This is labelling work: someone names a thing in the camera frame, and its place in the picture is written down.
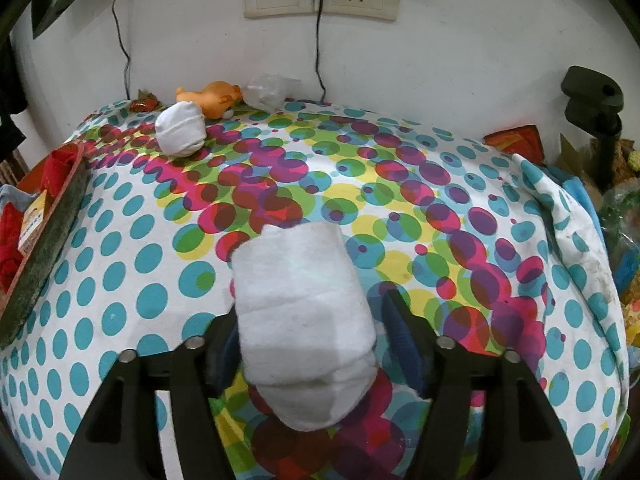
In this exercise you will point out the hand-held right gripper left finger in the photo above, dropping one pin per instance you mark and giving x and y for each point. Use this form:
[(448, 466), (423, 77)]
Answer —
[(220, 360)]

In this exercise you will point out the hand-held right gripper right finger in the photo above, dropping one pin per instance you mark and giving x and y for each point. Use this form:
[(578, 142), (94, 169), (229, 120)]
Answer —
[(407, 350)]

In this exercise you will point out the large white sock roll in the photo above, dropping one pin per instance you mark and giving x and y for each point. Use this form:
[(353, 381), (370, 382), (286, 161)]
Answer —
[(305, 310)]

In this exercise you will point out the round red tray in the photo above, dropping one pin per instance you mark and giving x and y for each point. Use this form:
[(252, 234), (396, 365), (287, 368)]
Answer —
[(50, 250)]

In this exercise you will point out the yellow box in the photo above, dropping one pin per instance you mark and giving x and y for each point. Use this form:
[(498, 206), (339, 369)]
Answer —
[(34, 222)]

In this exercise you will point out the red sock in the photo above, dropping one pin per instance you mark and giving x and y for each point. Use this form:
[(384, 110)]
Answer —
[(57, 172), (11, 250)]

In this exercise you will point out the light blue sock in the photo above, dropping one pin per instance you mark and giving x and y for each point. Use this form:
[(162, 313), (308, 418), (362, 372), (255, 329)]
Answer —
[(17, 197)]

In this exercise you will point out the polka dot tablecloth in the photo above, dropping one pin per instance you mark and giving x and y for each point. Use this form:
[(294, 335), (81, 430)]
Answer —
[(350, 170)]

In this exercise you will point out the blue cloth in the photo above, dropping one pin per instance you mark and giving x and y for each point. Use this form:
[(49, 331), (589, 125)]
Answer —
[(575, 192)]

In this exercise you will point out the red paper packet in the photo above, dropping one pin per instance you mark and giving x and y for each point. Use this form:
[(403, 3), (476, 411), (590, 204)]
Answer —
[(517, 145)]

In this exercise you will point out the small white sock roll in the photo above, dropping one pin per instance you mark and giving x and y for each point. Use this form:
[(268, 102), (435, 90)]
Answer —
[(181, 127)]

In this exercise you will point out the clear bag of toys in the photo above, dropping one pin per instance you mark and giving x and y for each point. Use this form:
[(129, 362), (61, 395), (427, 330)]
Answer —
[(622, 240)]

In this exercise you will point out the red candy wrapper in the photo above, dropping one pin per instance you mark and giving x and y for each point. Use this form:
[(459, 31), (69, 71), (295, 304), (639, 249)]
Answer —
[(145, 102)]

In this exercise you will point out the clear plastic wrapper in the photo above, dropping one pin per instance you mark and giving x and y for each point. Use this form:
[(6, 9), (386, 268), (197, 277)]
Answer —
[(270, 91)]

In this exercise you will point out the wooden chair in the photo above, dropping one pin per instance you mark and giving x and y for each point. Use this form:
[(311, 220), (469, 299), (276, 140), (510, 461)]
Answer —
[(11, 170)]

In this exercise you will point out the dark hanging clothes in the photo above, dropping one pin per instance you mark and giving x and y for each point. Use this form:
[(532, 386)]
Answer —
[(10, 95)]

